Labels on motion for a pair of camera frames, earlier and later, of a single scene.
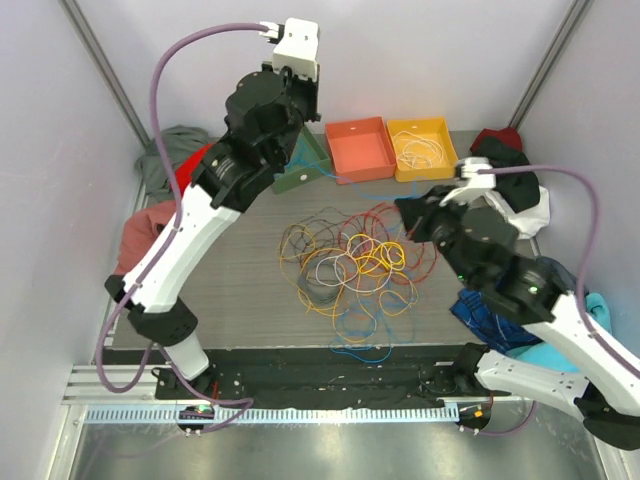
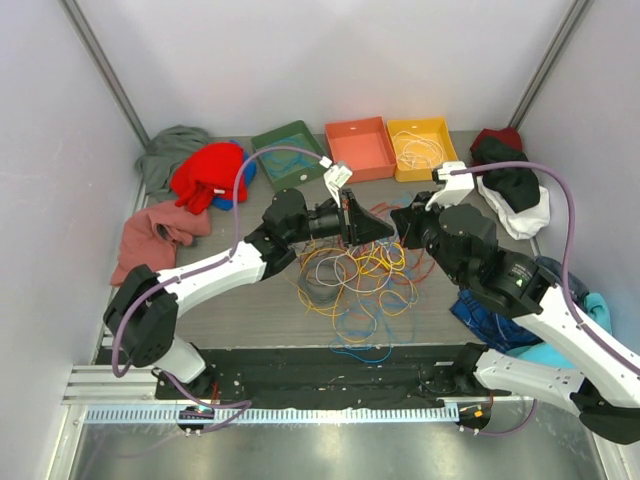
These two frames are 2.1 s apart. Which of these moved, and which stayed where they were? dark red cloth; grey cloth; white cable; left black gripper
Moved: left black gripper
Stayed: white cable; dark red cloth; grey cloth
